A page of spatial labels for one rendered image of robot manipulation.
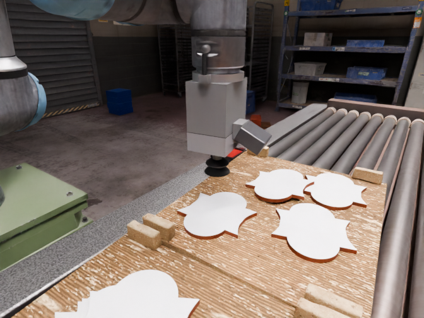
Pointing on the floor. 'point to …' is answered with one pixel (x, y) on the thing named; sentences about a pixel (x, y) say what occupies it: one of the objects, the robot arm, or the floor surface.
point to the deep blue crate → (250, 101)
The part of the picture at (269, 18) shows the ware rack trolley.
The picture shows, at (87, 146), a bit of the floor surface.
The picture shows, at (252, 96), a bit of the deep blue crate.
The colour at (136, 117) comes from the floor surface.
